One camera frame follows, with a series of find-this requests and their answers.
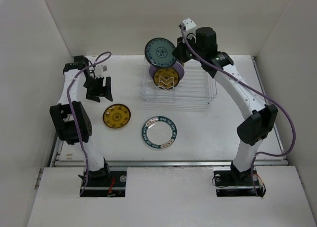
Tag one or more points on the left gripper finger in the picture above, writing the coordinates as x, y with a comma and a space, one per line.
93, 94
107, 89

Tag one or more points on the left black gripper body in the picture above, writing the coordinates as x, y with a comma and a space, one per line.
95, 83

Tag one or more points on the lilac plastic plate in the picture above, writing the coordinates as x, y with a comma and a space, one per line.
177, 67

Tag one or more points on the teal patterned plate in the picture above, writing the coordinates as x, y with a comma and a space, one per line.
158, 52

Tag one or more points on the amber patterned plate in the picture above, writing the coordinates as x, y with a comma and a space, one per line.
166, 78
116, 116

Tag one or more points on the white plate green rim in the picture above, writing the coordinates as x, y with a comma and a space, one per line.
159, 132

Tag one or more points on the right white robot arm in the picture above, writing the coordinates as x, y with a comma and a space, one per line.
259, 117

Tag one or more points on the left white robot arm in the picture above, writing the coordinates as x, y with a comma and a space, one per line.
71, 121

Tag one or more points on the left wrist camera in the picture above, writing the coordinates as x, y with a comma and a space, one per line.
100, 70

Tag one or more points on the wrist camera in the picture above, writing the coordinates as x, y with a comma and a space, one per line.
100, 70
188, 26

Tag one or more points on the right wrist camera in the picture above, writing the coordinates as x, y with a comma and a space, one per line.
188, 26

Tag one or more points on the aluminium front rail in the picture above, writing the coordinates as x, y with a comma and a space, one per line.
283, 162

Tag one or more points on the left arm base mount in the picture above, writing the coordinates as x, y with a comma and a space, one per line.
112, 186

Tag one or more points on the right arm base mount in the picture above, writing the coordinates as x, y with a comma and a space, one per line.
231, 183

